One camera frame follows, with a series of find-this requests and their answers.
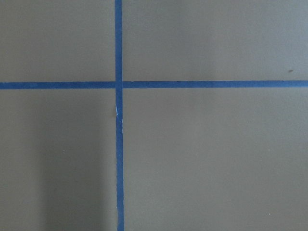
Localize blue tape strip crosswise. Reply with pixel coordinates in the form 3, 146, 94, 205
0, 80, 308, 90

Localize blue tape strip lengthwise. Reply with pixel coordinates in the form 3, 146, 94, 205
115, 0, 125, 231

